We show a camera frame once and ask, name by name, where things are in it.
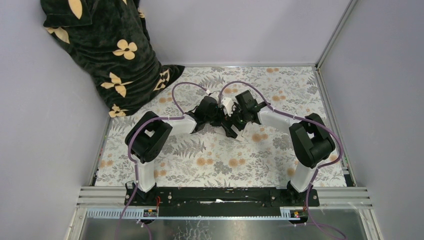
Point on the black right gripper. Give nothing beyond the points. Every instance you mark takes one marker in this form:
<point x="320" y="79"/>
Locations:
<point x="229" y="121"/>

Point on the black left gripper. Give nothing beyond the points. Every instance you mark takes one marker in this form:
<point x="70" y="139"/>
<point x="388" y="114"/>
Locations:
<point x="220" y="113"/>

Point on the white cardboard paper box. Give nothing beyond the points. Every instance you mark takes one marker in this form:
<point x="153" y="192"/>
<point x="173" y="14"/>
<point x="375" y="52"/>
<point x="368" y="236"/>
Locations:
<point x="228" y="122"/>

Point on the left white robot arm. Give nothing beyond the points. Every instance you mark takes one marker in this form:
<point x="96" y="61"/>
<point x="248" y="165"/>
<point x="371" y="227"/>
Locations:
<point x="148" y="137"/>

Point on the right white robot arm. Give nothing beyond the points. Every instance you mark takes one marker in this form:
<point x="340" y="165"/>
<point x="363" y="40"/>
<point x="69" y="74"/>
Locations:
<point x="311" y="140"/>

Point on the floral patterned table cloth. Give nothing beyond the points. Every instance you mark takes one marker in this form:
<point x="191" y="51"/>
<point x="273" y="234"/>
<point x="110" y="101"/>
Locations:
<point x="263" y="158"/>

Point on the black floral plush blanket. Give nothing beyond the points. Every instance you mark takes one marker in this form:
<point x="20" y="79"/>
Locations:
<point x="109" y="40"/>

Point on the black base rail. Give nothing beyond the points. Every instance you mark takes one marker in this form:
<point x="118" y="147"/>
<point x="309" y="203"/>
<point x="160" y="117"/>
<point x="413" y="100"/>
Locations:
<point x="265" y="196"/>

